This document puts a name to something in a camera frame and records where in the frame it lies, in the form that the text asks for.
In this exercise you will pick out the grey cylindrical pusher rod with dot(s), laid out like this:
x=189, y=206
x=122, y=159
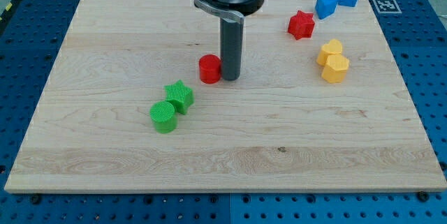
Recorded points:
x=231, y=39

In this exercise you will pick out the red cylinder block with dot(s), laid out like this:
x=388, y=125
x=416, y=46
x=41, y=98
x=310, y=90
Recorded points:
x=209, y=69

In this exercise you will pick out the red star block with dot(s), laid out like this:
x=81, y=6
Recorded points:
x=301, y=25

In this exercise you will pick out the green star block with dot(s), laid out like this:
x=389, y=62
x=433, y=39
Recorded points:
x=180, y=96

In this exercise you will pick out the blue triangular block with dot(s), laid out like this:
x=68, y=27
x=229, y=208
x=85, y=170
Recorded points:
x=325, y=8

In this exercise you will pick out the yellow heart block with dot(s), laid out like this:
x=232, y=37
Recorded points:
x=334, y=46

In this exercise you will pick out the green cylinder block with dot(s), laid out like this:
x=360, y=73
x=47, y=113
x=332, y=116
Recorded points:
x=163, y=117

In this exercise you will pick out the yellow pentagon block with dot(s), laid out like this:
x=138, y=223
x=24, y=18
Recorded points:
x=335, y=68

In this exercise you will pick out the wooden board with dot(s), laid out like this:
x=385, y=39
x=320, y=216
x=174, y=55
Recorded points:
x=279, y=128

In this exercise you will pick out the fiducial marker tag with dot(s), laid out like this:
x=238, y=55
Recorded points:
x=386, y=7

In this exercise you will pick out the yellow black hazard tape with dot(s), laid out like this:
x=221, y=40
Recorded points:
x=10, y=8

